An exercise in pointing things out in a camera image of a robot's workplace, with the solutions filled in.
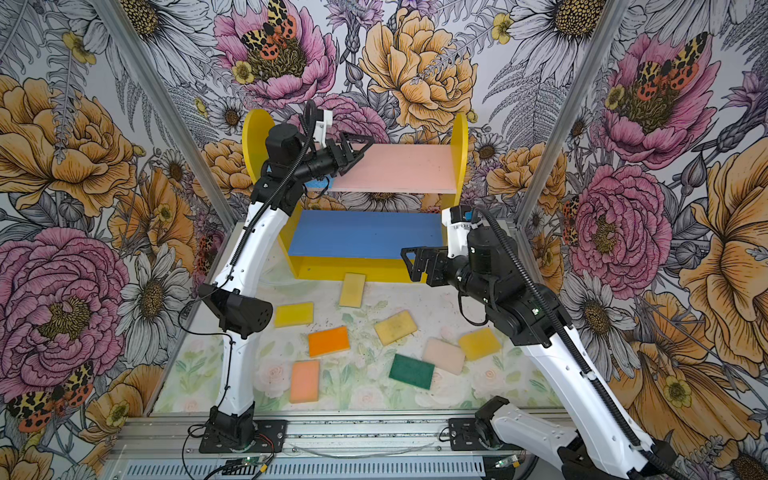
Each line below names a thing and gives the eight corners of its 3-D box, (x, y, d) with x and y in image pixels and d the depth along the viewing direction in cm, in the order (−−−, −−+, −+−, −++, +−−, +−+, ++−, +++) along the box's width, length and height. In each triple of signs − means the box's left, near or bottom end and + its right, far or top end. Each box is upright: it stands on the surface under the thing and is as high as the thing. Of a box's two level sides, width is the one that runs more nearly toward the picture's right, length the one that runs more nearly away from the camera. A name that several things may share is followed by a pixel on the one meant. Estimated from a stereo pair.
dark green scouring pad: (388, 378, 86) (388, 375, 84) (394, 355, 90) (394, 353, 88) (430, 390, 83) (430, 388, 82) (434, 367, 87) (435, 364, 86)
